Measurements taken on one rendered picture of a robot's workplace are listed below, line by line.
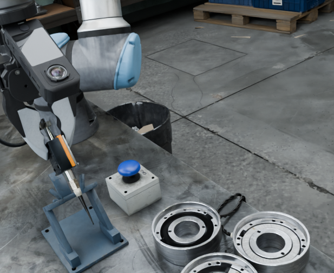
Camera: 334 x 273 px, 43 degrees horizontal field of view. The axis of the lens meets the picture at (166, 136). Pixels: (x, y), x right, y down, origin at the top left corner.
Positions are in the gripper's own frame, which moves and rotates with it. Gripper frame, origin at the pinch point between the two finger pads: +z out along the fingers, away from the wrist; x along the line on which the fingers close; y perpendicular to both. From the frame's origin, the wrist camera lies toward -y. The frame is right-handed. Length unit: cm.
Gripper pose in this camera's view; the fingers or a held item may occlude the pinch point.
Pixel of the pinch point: (57, 149)
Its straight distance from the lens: 62.5
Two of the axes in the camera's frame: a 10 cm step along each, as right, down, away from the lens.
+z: 1.4, 8.5, 5.0
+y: -5.8, -3.4, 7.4
